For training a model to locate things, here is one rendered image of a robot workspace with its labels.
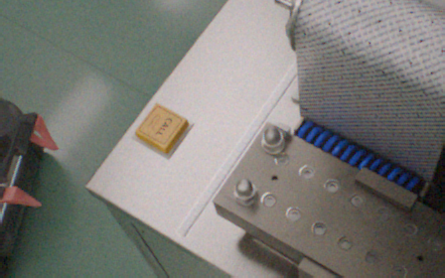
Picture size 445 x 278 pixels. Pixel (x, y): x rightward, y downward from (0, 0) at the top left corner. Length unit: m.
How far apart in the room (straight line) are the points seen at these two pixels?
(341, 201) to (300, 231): 0.08
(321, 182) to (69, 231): 1.31
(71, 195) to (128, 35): 0.59
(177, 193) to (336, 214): 0.31
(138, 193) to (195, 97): 0.21
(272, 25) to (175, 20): 1.18
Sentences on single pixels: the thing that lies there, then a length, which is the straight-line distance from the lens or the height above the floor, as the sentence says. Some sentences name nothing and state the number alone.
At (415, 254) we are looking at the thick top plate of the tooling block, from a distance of 1.13.
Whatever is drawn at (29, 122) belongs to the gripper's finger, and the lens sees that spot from 1.19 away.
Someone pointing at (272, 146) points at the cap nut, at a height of 1.05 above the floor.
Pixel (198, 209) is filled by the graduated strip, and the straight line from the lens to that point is 1.30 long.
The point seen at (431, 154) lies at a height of 1.12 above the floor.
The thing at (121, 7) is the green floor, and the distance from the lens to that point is 2.70.
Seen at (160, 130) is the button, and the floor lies 0.92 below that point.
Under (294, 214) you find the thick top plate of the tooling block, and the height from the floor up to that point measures 1.02.
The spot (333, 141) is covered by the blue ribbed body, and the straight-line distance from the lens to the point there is 1.18.
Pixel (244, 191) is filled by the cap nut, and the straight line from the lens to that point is 1.12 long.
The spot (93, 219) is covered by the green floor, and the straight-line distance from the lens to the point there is 2.34.
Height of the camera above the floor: 2.10
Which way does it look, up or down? 65 degrees down
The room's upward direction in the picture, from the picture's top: 6 degrees counter-clockwise
